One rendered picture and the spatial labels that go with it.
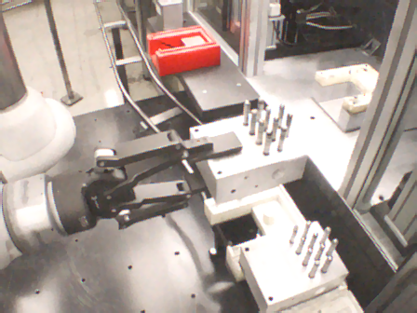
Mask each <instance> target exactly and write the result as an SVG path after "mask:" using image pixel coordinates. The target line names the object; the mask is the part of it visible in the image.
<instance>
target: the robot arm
mask: <svg viewBox="0 0 417 313"><path fill-rule="evenodd" d="M75 135H76V128H75V125H74V122H73V120H72V116H71V115H70V113H69V112H68V110H67V109H66V108H65V107H64V106H63V105H62V104H61V103H60V102H58V101H54V100H53V99H50V98H45V99H44V98H43V97H42V95H41V92H40V91H37V90H36V89H34V88H30V87H28V86H26V85H25V83H24V80H23V77H22V75H21V71H20V67H19V64H18V63H17V59H16V55H15V52H14V50H13V47H12V44H11V41H10V38H9V34H8V31H7V26H6V23H5V20H4V17H3V13H2V10H1V8H0V270H1V269H3V268H5V267H7V266H8V264H9V263H10V261H13V259H15V258H17V257H18V256H20V255H23V254H25V253H27V252H28V253H32V252H34V251H38V250H41V249H45V248H47V247H50V246H52V247H53V246H55V245H58V244H61V243H62V244H63V242H65V240H66V239H67V235H68V236H71V235H73V234H76V233H79V232H81V231H82V232H85V231H88V230H89V229H92V228H95V227H96V223H97V222H98V221H99V220H101V219H113V218H114V219H116V221H117V222H118V223H119V227H120V228H121V229H126V228H128V226H132V225H134V224H136V223H139V222H142V221H145V220H148V219H152V218H155V217H157V216H160V215H163V214H167V213H170V212H173V211H178V210H181V209H184V208H187V207H188V206H189V203H188V200H189V198H190V197H192V196H193V194H197V193H200V192H203V191H206V190H208V188H207V186H206V184H205V182H204V180H203V178H202V176H201V174H200V172H199V171H196V172H192V173H188V174H185V177H184V176H182V180H181V181H176V182H167V183H159V184H144V185H138V182H140V181H142V180H144V179H146V178H148V177H150V176H152V175H154V174H157V173H158V172H160V171H162V170H165V169H167V168H170V167H172V166H175V165H177V164H179V163H181V161H183V160H185V159H186V160H187V163H188V164H189V165H193V164H195V163H199V161H202V160H206V159H210V158H213V157H219V156H223V155H226V154H230V153H233V152H236V151H239V150H242V149H243V143H242V142H241V141H240V140H239V138H238V136H237V135H236V133H235V132H234V131H230V132H226V133H223V134H218V135H215V136H211V137H209V136H202V137H198V138H194V139H192V140H188V141H183V140H182V139H181V138H180V136H179V135H178V133H177V131H176V130H174V129H173V130H169V131H164V132H160V133H157V134H153V135H149V136H145V137H142V138H139V139H136V140H132V141H128V142H124V143H118V144H115V145H114V146H106V145H103V146H100V145H99V146H96V147H94V149H93V153H94V157H95V162H94V167H93V166H92V167H91V168H89V169H88V170H86V171H83V172H82V171H81V170H79V169H76V170H70V171H67V172H64V173H61V174H58V175H54V176H53V177H52V179H51V178H50V176H49V175H48V174H46V173H45V172H46V171H48V170H49V169H51V168H52V167H53V166H54V165H55V164H58V163H59V162H60V161H61V160H62V159H63V158H64V157H65V156H66V154H67V152H68V151H69V150H70V149H71V147H72V146H73V144H74V139H75ZM174 152H177V153H176V154H175V153H174ZM178 189H179V190H178ZM177 200H178V201H179V202H177Z"/></svg>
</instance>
